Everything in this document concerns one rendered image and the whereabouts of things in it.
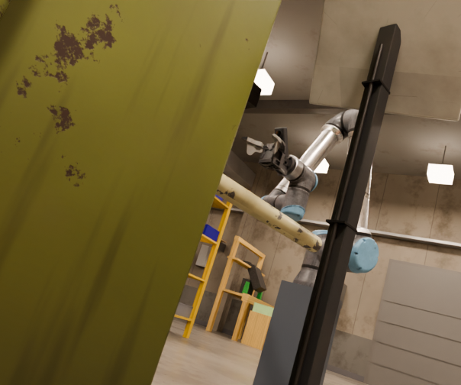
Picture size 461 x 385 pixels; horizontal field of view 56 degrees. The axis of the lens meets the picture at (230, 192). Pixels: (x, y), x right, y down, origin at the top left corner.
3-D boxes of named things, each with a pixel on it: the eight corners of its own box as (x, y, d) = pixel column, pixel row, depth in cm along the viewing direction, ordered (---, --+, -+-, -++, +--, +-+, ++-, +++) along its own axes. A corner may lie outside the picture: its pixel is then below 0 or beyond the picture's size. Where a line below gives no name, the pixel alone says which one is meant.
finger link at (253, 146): (237, 148, 157) (261, 157, 158) (242, 134, 159) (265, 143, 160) (236, 151, 160) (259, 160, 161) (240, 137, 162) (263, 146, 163)
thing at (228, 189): (304, 253, 117) (309, 234, 118) (321, 255, 113) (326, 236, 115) (190, 185, 88) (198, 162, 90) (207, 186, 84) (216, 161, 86)
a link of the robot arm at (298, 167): (305, 159, 167) (285, 160, 174) (298, 153, 164) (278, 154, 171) (299, 179, 164) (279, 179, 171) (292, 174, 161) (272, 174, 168)
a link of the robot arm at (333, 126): (330, 110, 212) (250, 204, 182) (350, 105, 202) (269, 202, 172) (342, 129, 216) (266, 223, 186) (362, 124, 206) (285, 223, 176)
